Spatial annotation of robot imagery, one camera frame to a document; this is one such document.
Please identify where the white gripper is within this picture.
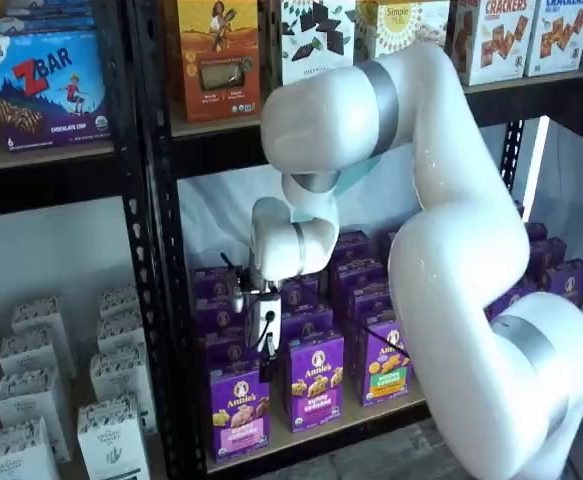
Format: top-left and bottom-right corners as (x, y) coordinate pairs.
(244, 293), (283, 384)

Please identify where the purple box pink patch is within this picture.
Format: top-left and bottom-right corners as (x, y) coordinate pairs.
(209, 367), (272, 464)

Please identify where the purple box violet patch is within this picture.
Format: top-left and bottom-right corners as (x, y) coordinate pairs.
(284, 329), (346, 434)

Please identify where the purple box green patch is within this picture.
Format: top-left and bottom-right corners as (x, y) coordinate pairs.
(358, 322), (416, 407)

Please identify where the purple box brown patch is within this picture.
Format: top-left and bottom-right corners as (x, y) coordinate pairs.
(485, 287), (537, 321)

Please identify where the orange box with woman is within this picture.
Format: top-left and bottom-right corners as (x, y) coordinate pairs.
(176, 0), (261, 124)

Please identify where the white chocolate pattern box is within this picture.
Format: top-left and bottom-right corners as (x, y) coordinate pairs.
(280, 0), (356, 86)

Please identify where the blue ZBAR box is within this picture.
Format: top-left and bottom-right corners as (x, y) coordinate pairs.
(0, 30), (113, 154)

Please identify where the Simple Mills bar box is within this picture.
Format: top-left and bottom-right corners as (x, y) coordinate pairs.
(354, 0), (450, 64)

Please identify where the cheddar pretzel crackers box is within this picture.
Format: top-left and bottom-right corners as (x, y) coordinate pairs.
(444, 0), (538, 86)

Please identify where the blue snack box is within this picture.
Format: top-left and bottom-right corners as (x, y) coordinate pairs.
(0, 0), (97, 35)

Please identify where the sea salt pretzel crackers box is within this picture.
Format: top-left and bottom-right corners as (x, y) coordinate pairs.
(524, 0), (583, 78)

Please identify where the black metal shelving unit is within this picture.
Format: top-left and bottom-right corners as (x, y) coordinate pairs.
(0, 0), (172, 480)
(130, 0), (583, 480)

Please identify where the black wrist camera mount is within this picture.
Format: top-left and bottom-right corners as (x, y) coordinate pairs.
(229, 267), (268, 315)

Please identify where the black camera cable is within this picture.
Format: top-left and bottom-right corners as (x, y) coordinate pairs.
(219, 252), (412, 359)

